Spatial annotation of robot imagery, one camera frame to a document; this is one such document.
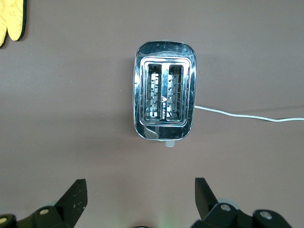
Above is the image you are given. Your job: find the chrome two-slot toaster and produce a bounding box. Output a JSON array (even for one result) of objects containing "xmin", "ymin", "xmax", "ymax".
[{"xmin": 132, "ymin": 40, "xmax": 197, "ymax": 148}]

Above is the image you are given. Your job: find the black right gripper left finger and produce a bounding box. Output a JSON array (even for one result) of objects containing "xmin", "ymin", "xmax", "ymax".
[{"xmin": 0, "ymin": 179, "xmax": 88, "ymax": 228}]

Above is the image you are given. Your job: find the yellow quilted oven mitt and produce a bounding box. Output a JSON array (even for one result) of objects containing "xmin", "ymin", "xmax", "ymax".
[{"xmin": 0, "ymin": 0, "xmax": 27, "ymax": 48}]

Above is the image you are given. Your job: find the white toaster power cable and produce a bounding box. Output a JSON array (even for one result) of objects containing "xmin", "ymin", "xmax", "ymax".
[{"xmin": 194, "ymin": 105, "xmax": 304, "ymax": 123}]

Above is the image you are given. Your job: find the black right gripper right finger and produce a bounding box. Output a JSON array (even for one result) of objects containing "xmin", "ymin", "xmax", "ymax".
[{"xmin": 190, "ymin": 177, "xmax": 293, "ymax": 228}]

